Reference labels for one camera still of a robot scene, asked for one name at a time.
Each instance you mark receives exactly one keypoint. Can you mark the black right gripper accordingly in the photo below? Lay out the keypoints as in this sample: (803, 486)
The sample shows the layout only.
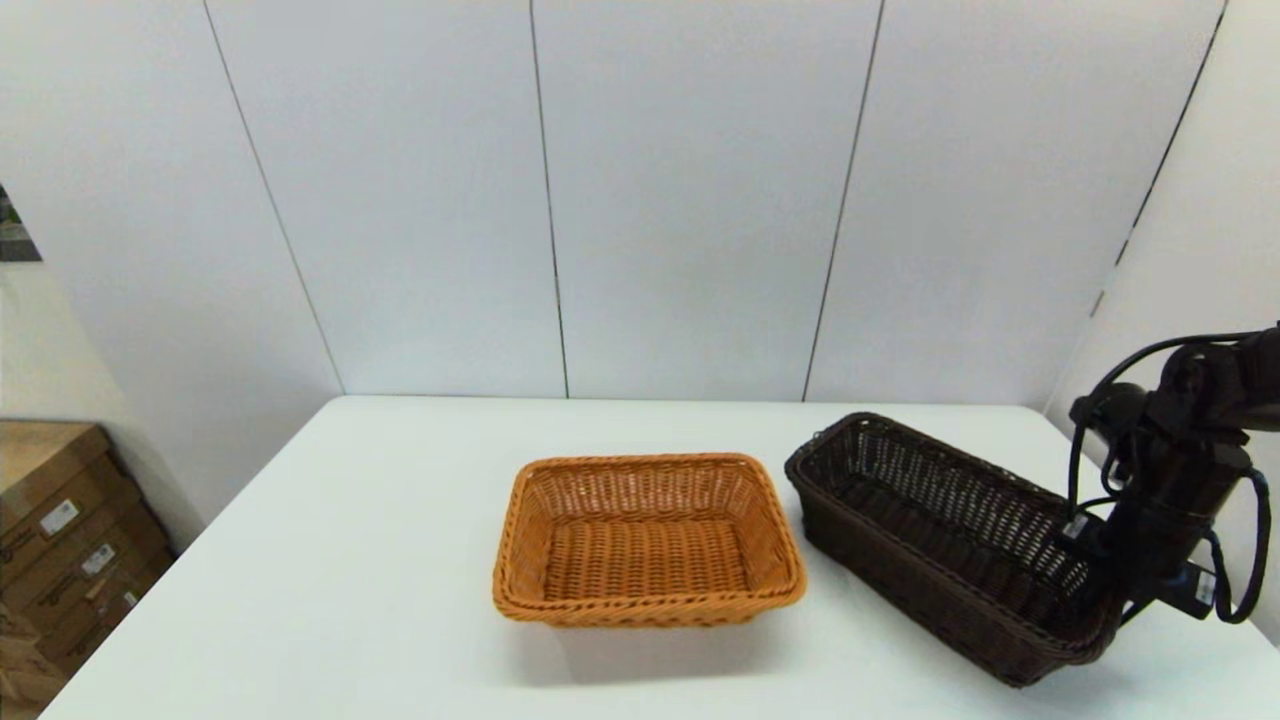
(1170, 500)

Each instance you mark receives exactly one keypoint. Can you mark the dark brown wicker basket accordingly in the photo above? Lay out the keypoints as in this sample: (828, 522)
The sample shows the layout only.
(930, 540)

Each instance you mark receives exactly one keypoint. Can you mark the orange wicker basket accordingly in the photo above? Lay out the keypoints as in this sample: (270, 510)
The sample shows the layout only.
(650, 560)

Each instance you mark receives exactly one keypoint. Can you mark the brown labelled cardboard box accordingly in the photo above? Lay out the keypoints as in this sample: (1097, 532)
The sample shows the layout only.
(40, 450)
(90, 625)
(60, 580)

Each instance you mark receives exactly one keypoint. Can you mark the small brown cardboard box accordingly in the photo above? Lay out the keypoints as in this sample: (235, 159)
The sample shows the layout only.
(25, 680)

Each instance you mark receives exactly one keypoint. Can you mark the small silver right wrist camera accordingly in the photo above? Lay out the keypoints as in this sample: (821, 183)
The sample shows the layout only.
(1075, 528)

